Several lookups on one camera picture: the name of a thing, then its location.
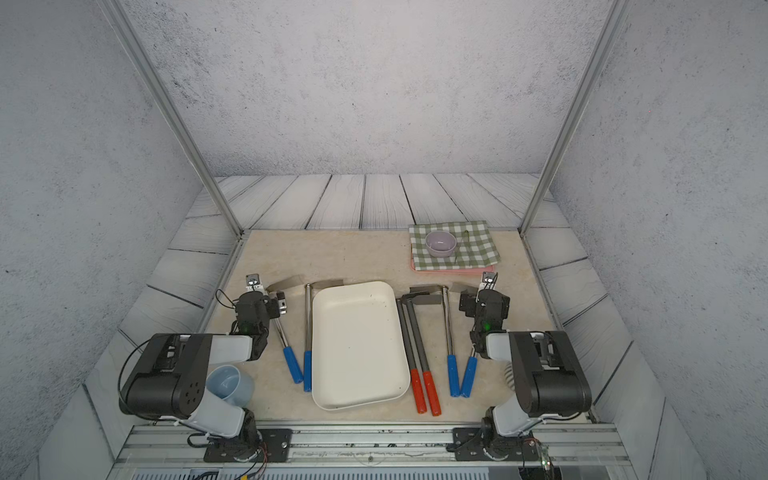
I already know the white rectangular storage tray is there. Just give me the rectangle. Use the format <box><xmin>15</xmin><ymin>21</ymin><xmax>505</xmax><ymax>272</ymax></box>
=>
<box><xmin>312</xmin><ymin>281</ymin><xmax>410</xmax><ymax>411</ymax></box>

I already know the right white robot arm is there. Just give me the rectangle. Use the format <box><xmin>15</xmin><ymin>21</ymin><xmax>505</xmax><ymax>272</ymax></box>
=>
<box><xmin>459</xmin><ymin>289</ymin><xmax>592</xmax><ymax>438</ymax></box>

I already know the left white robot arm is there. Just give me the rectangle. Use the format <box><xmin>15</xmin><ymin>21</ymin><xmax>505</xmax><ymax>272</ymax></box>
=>
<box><xmin>117</xmin><ymin>290</ymin><xmax>287</xmax><ymax>440</ymax></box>

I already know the pink tray under cloth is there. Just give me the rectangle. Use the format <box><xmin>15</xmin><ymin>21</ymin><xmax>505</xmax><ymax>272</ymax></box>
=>
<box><xmin>410</xmin><ymin>259</ymin><xmax>496</xmax><ymax>276</ymax></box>

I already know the green checkered cloth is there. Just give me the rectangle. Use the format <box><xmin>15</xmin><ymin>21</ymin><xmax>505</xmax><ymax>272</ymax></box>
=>
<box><xmin>408</xmin><ymin>221</ymin><xmax>501</xmax><ymax>272</ymax></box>

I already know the grey ribbed ceramic cup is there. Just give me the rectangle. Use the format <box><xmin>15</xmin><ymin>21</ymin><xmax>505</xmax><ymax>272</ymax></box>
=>
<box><xmin>504</xmin><ymin>363</ymin><xmax>515</xmax><ymax>391</ymax></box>

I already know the light blue plastic cup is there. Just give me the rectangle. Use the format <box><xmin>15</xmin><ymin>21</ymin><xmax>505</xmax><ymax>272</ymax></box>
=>
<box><xmin>206</xmin><ymin>365</ymin><xmax>255</xmax><ymax>408</ymax></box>

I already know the small lilac bowl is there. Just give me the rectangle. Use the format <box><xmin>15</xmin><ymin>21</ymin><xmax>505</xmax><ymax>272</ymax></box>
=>
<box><xmin>424</xmin><ymin>230</ymin><xmax>458</xmax><ymax>258</ymax></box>

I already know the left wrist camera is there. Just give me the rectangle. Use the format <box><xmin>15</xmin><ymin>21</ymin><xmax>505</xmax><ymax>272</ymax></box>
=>
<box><xmin>246</xmin><ymin>274</ymin><xmax>265</xmax><ymax>294</ymax></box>

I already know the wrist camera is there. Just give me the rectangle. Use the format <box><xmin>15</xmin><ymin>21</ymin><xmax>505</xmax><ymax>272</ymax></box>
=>
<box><xmin>246</xmin><ymin>274</ymin><xmax>265</xmax><ymax>294</ymax></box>
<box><xmin>479</xmin><ymin>272</ymin><xmax>498</xmax><ymax>290</ymax></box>

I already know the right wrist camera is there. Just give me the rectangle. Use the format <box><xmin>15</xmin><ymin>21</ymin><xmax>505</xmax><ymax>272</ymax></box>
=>
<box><xmin>479</xmin><ymin>272</ymin><xmax>498</xmax><ymax>290</ymax></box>

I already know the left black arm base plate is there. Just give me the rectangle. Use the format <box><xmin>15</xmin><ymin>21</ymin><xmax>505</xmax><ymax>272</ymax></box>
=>
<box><xmin>203</xmin><ymin>428</ymin><xmax>293</xmax><ymax>464</ymax></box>

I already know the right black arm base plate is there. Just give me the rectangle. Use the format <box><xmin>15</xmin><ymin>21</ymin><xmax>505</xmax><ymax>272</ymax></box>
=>
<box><xmin>446</xmin><ymin>427</ymin><xmax>540</xmax><ymax>464</ymax></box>

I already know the aluminium front rail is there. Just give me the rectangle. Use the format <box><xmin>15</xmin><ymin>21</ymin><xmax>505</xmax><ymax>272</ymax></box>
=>
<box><xmin>108</xmin><ymin>421</ymin><xmax>636</xmax><ymax>479</ymax></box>

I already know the right aluminium frame post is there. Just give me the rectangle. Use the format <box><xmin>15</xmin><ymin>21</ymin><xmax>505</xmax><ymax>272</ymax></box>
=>
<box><xmin>518</xmin><ymin>0</ymin><xmax>630</xmax><ymax>237</ymax></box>

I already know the aluminium frame post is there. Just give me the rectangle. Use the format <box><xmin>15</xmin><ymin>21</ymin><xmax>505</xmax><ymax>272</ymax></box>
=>
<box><xmin>518</xmin><ymin>0</ymin><xmax>630</xmax><ymax>237</ymax></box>
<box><xmin>99</xmin><ymin>0</ymin><xmax>244</xmax><ymax>240</ymax></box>

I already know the left aluminium frame post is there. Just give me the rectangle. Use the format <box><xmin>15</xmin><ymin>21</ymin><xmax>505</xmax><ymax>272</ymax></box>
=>
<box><xmin>99</xmin><ymin>0</ymin><xmax>244</xmax><ymax>240</ymax></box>

